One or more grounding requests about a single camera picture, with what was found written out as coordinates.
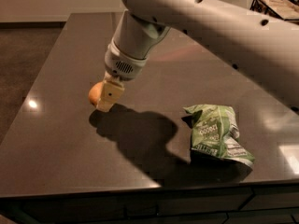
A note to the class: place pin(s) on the black wire basket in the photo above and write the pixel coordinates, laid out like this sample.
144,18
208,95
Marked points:
286,10

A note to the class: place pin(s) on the green crumpled chip bag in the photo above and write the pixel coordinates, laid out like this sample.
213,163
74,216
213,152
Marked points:
215,133

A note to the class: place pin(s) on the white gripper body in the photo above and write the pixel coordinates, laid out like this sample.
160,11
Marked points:
123,64

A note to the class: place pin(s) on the orange fruit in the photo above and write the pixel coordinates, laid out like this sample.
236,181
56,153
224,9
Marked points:
95,93

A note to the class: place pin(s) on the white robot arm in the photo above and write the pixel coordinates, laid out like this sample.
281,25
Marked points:
261,47

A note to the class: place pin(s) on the dark cabinet drawers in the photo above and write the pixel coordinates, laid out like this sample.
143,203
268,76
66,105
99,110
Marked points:
257,204

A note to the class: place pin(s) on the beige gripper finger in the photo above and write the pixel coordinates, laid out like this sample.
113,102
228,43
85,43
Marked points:
110,93

